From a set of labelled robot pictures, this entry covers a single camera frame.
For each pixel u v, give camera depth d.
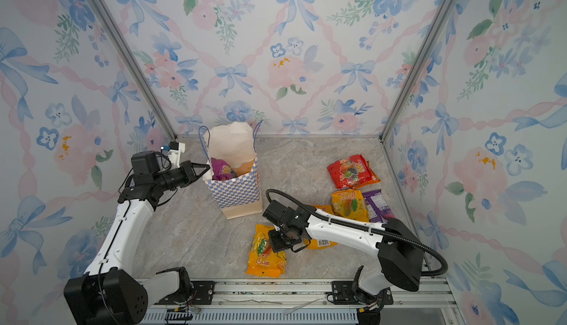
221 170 0.92
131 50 0.87
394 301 0.73
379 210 0.90
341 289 0.75
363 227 0.46
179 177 0.67
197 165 0.72
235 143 0.96
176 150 0.70
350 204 0.90
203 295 0.74
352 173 0.97
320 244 0.82
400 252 0.42
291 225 0.58
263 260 0.76
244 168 1.04
